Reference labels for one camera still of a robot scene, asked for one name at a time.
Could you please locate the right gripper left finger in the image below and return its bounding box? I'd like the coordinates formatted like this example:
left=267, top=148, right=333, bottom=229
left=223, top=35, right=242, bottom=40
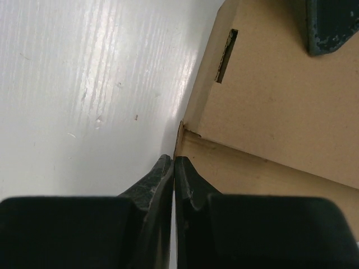
left=1, top=155, right=173, bottom=268

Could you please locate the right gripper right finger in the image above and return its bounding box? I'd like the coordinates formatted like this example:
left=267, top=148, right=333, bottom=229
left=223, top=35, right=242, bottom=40
left=174, top=156, right=358, bottom=268

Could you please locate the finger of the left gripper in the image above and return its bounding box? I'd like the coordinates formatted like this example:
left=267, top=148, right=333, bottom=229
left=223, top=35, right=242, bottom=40
left=290, top=0, right=358, bottom=56

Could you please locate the cardboard box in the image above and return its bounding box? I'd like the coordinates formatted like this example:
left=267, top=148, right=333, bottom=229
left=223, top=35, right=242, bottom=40
left=173, top=0, right=359, bottom=200

